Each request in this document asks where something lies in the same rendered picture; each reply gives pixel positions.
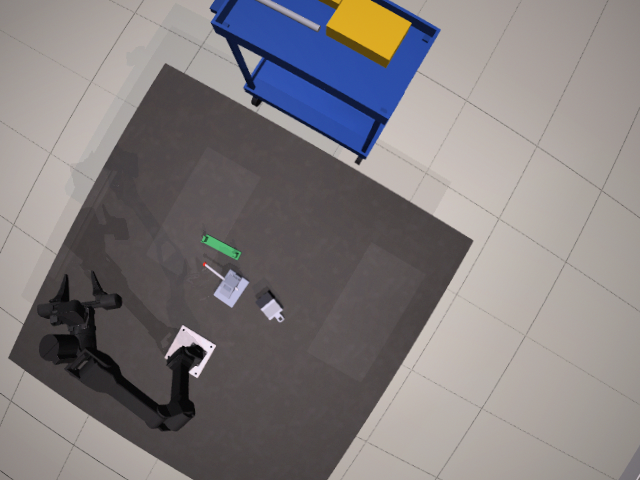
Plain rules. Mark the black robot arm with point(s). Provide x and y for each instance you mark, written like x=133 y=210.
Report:
x=102 y=374

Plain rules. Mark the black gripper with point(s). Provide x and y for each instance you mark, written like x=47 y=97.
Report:
x=103 y=300

